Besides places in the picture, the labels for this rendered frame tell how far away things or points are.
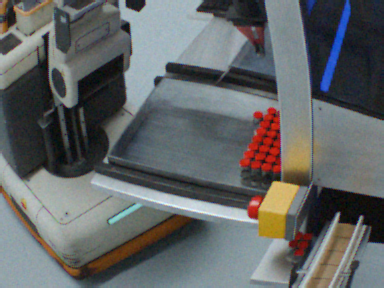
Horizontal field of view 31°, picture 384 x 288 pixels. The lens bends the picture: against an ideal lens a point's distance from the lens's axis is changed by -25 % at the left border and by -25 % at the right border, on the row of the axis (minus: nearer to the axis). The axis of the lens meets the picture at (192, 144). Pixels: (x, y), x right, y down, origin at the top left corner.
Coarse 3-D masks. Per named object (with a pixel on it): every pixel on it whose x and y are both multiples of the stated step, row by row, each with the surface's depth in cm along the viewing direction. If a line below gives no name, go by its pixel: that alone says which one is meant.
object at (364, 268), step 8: (368, 224) 148; (376, 224) 148; (312, 232) 150; (376, 232) 146; (368, 240) 145; (376, 240) 144; (368, 248) 145; (376, 248) 144; (368, 256) 147; (376, 256) 146; (360, 264) 150; (368, 264) 149; (376, 264) 148; (360, 272) 152; (368, 272) 151; (376, 272) 150; (360, 280) 154; (368, 280) 153; (376, 280) 152
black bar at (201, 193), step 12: (96, 168) 168; (108, 168) 167; (120, 168) 167; (132, 180) 166; (144, 180) 164; (156, 180) 164; (168, 180) 163; (180, 192) 162; (192, 192) 161; (204, 192) 160; (216, 192) 160; (228, 192) 160; (228, 204) 159; (240, 204) 158
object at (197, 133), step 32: (160, 96) 185; (192, 96) 185; (224, 96) 182; (256, 96) 178; (128, 128) 174; (160, 128) 178; (192, 128) 177; (224, 128) 176; (128, 160) 166; (160, 160) 171; (192, 160) 170; (224, 160) 169; (256, 192) 157
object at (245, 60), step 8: (256, 32) 201; (264, 32) 204; (248, 40) 196; (264, 40) 201; (240, 48) 192; (248, 48) 197; (264, 48) 198; (240, 56) 192; (248, 56) 195; (256, 56) 195; (272, 56) 195; (232, 64) 188; (240, 64) 193; (248, 64) 192; (256, 64) 192; (264, 64) 192; (272, 64) 192; (232, 72) 188; (240, 72) 187; (248, 72) 186; (256, 72) 185; (264, 72) 190; (272, 72) 190; (272, 80) 184
